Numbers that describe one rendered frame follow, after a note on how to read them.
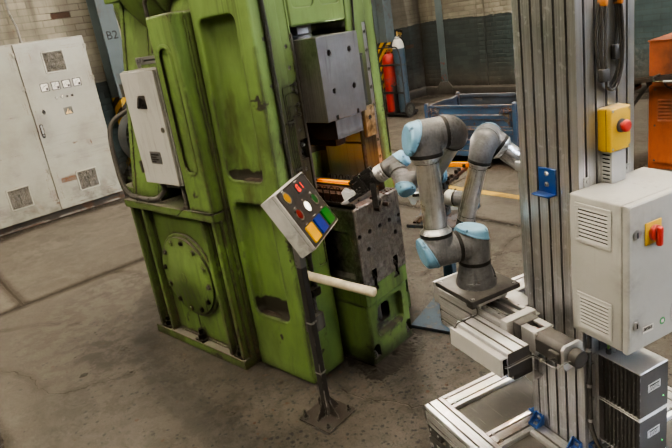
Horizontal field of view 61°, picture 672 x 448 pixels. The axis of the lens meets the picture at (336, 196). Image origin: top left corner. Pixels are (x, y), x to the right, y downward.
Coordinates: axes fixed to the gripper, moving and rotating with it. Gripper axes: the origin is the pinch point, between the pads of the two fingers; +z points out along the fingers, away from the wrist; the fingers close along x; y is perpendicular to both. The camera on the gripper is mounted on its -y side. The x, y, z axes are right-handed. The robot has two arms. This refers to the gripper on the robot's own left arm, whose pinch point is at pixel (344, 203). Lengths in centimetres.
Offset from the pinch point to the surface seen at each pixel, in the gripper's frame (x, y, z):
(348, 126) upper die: -43, 25, -8
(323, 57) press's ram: -34, 58, -22
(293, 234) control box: 27.0, 4.9, 14.4
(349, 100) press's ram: -46, 35, -15
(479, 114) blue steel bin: -422, -58, -6
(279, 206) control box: 27.0, 17.5, 11.5
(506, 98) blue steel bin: -486, -69, -32
